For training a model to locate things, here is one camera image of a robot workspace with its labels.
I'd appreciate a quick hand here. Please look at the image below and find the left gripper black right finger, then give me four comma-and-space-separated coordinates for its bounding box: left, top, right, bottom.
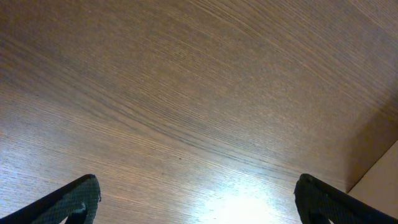
294, 174, 397, 224

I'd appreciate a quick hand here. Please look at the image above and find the brown cardboard box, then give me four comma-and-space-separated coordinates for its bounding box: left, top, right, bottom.
346, 140, 398, 220

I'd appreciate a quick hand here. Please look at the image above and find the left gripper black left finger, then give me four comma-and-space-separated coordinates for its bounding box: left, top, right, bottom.
1, 174, 101, 224

